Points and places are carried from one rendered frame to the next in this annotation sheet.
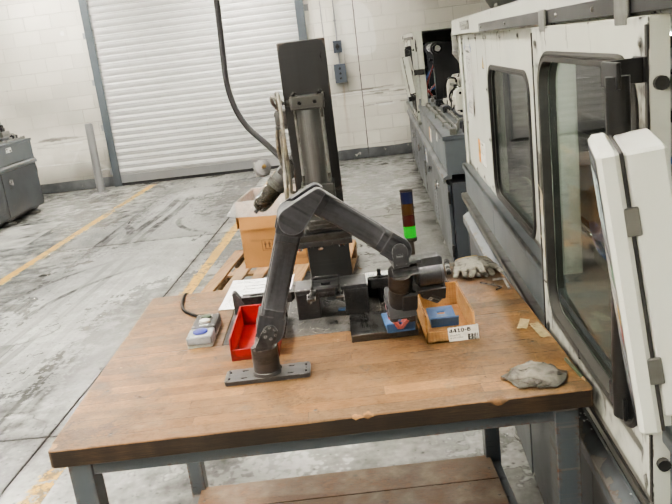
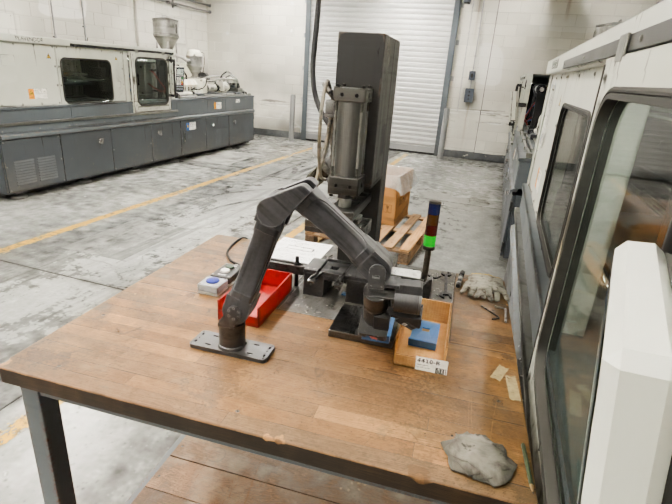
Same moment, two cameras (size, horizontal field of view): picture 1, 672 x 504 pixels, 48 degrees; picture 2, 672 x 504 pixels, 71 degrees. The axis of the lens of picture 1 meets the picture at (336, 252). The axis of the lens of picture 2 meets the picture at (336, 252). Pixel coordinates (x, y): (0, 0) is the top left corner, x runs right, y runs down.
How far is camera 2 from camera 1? 0.76 m
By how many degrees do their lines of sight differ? 14
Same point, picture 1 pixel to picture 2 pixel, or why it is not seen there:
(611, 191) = (621, 468)
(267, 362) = (228, 338)
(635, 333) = not seen: outside the picture
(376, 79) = (493, 105)
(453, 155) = (523, 174)
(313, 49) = (372, 43)
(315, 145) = (349, 139)
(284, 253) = (260, 242)
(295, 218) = (274, 210)
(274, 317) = (240, 300)
